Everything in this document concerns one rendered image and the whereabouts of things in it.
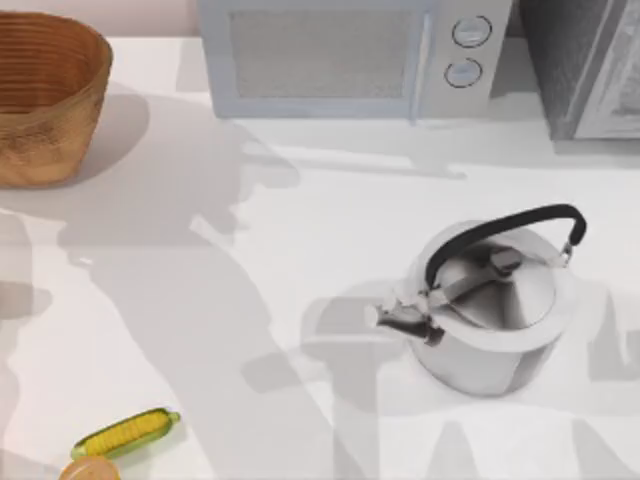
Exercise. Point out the microwave oven door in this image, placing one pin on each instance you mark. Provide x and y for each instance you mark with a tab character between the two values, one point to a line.
320	55

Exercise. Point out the pale microwave oven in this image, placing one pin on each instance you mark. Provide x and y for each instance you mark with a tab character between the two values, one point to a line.
465	107

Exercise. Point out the round microwave knob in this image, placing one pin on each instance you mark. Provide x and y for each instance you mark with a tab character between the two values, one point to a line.
472	31
463	73

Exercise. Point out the yellow corn cob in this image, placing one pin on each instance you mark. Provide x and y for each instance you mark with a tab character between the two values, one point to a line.
125	433

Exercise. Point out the brown wicker basket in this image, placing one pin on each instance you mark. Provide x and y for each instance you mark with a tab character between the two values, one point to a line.
47	110

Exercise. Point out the tan bread roll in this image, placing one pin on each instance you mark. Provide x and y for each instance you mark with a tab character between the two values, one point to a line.
92	470

